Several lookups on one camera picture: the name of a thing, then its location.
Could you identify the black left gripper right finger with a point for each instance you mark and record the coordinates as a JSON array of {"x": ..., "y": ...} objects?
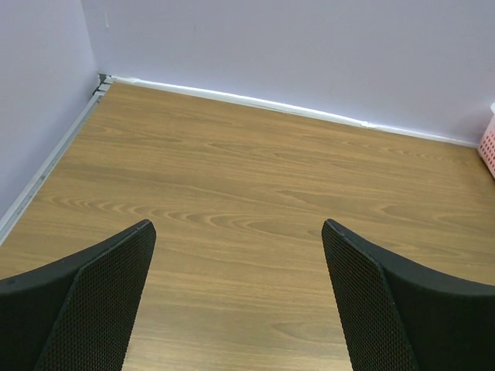
[{"x": 399, "y": 315}]

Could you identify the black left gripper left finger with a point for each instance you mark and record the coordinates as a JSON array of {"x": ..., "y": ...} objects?
[{"x": 78, "y": 312}]

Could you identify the white plastic mesh basket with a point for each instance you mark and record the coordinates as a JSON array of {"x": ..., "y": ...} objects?
[{"x": 486, "y": 148}]

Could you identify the aluminium table edge rail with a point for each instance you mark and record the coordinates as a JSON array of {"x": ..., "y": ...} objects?
[{"x": 27, "y": 195}]

